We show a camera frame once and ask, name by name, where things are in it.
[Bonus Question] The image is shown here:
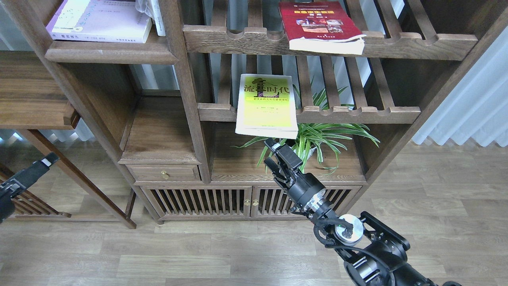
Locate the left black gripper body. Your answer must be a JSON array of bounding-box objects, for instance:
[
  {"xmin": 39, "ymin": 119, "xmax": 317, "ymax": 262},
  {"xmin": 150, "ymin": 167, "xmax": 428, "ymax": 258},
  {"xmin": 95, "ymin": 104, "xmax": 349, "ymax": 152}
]
[{"xmin": 0, "ymin": 181, "xmax": 21, "ymax": 223}]

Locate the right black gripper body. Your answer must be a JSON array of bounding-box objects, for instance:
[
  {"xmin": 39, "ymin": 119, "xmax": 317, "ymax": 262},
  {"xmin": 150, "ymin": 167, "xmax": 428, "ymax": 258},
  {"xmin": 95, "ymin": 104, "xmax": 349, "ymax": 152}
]
[{"xmin": 274, "ymin": 145, "xmax": 332, "ymax": 217}]

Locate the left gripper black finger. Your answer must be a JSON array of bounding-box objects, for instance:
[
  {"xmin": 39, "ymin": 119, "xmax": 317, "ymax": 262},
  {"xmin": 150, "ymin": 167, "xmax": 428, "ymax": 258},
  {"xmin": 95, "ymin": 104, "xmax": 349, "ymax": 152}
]
[{"xmin": 10, "ymin": 153, "xmax": 59, "ymax": 191}]

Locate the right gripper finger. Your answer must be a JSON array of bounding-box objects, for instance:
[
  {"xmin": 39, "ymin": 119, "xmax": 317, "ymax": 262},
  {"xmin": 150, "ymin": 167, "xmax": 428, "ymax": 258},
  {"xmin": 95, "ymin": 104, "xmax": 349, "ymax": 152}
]
[
  {"xmin": 264, "ymin": 138, "xmax": 283, "ymax": 157},
  {"xmin": 264, "ymin": 158, "xmax": 287, "ymax": 184}
]

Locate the yellow green paperback book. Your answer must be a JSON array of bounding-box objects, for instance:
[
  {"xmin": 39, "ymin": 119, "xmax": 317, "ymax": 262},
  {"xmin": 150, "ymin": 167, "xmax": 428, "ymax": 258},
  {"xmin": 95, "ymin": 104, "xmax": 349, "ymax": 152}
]
[{"xmin": 235, "ymin": 73, "xmax": 298, "ymax": 139}]

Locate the white lavender paperback book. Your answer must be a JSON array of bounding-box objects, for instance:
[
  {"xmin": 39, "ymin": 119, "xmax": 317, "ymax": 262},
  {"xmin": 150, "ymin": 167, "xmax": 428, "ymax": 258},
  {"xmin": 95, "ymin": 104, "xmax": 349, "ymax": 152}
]
[{"xmin": 46, "ymin": 0, "xmax": 152, "ymax": 43}]

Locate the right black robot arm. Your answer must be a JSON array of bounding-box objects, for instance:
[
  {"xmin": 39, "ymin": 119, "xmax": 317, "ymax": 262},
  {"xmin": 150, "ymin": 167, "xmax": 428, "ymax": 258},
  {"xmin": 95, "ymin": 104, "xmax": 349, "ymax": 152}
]
[{"xmin": 264, "ymin": 138, "xmax": 434, "ymax": 286}]

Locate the white object on upper shelf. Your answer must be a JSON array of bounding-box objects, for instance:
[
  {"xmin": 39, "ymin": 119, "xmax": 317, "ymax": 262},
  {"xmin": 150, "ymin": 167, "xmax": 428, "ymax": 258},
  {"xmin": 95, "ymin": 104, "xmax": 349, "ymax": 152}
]
[{"xmin": 135, "ymin": 0, "xmax": 166, "ymax": 37}]

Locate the white plant pot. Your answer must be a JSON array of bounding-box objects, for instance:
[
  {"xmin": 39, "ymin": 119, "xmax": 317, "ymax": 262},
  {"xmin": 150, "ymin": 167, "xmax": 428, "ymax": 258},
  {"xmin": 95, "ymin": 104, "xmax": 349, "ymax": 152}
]
[{"xmin": 279, "ymin": 138, "xmax": 316, "ymax": 167}]

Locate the right slatted cabinet door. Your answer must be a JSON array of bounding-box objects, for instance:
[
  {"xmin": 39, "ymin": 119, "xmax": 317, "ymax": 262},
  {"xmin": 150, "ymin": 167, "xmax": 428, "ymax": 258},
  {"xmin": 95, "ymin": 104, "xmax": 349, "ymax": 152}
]
[{"xmin": 250, "ymin": 186, "xmax": 361, "ymax": 220}]

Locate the dark wooden bookshelf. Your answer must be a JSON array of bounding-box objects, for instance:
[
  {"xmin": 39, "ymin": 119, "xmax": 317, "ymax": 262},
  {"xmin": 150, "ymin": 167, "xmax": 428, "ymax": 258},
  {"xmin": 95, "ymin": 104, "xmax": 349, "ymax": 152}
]
[{"xmin": 1, "ymin": 0, "xmax": 507, "ymax": 221}]

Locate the small wooden drawer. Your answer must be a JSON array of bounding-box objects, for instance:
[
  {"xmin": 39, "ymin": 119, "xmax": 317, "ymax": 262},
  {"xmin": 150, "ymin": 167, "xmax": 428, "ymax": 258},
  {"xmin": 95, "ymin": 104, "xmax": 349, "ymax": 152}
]
[{"xmin": 126, "ymin": 164, "xmax": 201, "ymax": 182}]

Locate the red paperback book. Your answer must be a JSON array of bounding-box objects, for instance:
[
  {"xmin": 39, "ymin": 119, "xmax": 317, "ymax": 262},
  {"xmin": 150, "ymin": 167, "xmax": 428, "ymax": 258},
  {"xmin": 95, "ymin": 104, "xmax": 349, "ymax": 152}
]
[{"xmin": 278, "ymin": 1, "xmax": 365, "ymax": 55}]

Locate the white curtain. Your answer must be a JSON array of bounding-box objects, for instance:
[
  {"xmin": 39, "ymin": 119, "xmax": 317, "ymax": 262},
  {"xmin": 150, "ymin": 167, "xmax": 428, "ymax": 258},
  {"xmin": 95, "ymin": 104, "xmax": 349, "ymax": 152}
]
[{"xmin": 412, "ymin": 29, "xmax": 508, "ymax": 147}]

